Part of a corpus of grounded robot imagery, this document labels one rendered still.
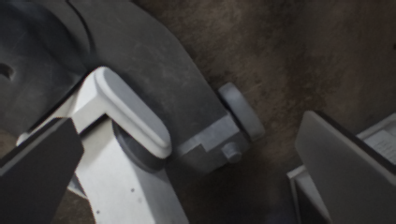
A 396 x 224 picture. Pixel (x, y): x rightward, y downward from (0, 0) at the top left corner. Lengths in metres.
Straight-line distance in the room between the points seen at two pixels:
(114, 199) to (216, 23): 0.52
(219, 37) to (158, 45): 0.26
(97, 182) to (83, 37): 0.26
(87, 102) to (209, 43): 0.43
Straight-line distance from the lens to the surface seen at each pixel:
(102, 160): 0.36
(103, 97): 0.30
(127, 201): 0.34
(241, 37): 0.67
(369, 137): 1.40
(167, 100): 0.49
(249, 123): 0.56
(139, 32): 0.44
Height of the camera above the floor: 0.60
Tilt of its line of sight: 57 degrees down
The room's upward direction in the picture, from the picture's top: 156 degrees clockwise
